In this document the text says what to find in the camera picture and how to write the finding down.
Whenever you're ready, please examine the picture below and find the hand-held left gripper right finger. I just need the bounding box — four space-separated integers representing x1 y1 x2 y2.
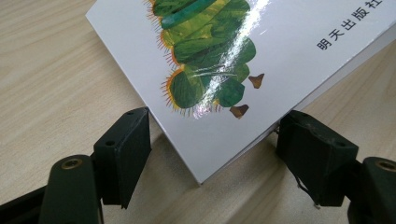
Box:
276 109 396 224

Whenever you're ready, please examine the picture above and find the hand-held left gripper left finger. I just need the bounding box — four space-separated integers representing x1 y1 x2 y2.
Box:
38 106 153 224

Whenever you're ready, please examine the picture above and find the white caterpillar picture book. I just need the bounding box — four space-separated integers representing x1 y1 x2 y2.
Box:
85 0 396 187

